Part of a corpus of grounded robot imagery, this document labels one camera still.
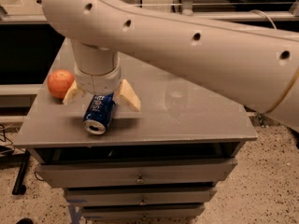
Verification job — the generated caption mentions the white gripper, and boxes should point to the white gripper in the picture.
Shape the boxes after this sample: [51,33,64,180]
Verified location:
[63,63,141,112]

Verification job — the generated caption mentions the blue pepsi can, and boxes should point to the blue pepsi can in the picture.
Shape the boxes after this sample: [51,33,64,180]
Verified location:
[83,93,116,135]

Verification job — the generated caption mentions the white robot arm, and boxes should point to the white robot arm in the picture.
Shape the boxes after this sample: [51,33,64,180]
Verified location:
[42,0,299,130]

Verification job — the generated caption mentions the orange fruit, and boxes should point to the orange fruit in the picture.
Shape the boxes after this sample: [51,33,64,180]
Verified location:
[47,69,75,99]

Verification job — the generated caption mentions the grey drawer cabinet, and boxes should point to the grey drawer cabinet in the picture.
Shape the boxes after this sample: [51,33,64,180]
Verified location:
[13,37,258,221]

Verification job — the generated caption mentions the top grey drawer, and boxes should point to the top grey drawer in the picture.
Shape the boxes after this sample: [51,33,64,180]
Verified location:
[36,158,237,188]

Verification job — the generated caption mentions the grey drawer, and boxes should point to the grey drawer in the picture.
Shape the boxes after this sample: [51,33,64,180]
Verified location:
[64,186,217,206]
[36,158,237,188]
[81,203,205,220]

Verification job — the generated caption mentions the middle grey drawer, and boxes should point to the middle grey drawer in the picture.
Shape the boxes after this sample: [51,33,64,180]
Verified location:
[64,186,217,206]

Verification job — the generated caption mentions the bottom grey drawer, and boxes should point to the bottom grey drawer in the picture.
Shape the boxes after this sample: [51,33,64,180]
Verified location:
[81,203,205,220]

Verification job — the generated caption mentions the black stand leg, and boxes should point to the black stand leg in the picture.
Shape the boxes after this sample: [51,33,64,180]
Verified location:
[12,151,30,195]

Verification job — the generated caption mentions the metal railing frame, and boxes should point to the metal railing frame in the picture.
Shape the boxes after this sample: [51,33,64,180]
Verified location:
[0,0,299,22]

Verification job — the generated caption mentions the white cable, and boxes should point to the white cable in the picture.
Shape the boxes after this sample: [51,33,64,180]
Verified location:
[249,8,278,30]

